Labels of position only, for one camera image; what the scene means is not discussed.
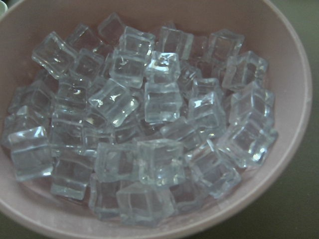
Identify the clear ice cubes pile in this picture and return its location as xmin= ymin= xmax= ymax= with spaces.
xmin=0 ymin=13 xmax=277 ymax=227

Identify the pink bowl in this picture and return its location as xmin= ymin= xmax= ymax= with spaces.
xmin=0 ymin=0 xmax=313 ymax=239

